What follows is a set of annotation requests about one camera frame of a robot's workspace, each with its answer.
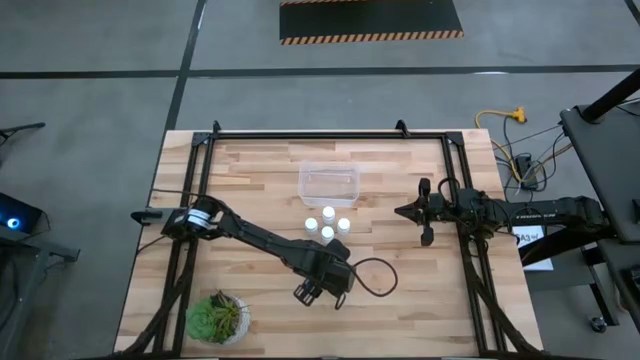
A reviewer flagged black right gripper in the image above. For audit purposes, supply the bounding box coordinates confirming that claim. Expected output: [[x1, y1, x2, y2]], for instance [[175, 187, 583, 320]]
[[393, 177, 454, 248]]

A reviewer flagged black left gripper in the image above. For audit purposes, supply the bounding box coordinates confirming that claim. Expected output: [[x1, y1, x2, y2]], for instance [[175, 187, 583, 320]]
[[293, 259, 357, 312]]

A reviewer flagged clear plastic basket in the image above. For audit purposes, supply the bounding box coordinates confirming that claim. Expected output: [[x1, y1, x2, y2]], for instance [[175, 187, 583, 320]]
[[297, 159, 361, 209]]

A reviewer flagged black power strip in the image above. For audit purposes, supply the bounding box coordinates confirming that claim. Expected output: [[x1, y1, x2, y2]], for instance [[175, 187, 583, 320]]
[[514, 153, 539, 191]]

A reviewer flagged white paper label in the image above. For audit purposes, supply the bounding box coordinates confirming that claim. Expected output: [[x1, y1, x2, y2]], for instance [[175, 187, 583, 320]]
[[512, 224, 555, 273]]

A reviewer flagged green succulent in white pot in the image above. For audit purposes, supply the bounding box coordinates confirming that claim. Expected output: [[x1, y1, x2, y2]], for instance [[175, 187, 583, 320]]
[[184, 289, 252, 347]]

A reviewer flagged black cart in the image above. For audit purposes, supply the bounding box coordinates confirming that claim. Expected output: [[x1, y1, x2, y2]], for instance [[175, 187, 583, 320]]
[[517, 97, 640, 335]]

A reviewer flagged black hazard-striped floor mat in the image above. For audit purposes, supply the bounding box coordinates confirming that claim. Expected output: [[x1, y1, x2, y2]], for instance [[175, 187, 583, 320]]
[[278, 0, 465, 47]]

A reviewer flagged black pole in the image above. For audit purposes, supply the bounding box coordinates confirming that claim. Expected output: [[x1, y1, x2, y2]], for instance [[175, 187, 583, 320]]
[[582, 67, 640, 124]]

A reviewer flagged black metal stand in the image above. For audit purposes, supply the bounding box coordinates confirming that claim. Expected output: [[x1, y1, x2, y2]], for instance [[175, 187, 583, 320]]
[[0, 227, 81, 360]]

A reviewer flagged black device with blue light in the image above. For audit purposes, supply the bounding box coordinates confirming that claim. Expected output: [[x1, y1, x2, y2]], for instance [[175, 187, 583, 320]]
[[0, 192, 44, 236]]

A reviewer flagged black tripod leg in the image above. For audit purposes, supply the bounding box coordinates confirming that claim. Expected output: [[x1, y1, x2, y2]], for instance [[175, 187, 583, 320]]
[[0, 121, 47, 142]]

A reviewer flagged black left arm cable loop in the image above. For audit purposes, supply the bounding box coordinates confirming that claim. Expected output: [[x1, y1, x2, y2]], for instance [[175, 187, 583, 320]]
[[344, 257, 400, 298]]

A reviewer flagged black aluminium table frame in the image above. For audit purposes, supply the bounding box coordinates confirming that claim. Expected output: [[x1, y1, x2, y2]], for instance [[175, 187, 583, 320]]
[[117, 119, 541, 360]]

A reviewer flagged yellow extension cord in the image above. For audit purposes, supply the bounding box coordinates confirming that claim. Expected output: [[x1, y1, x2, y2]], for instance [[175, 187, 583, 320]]
[[473, 105, 529, 185]]

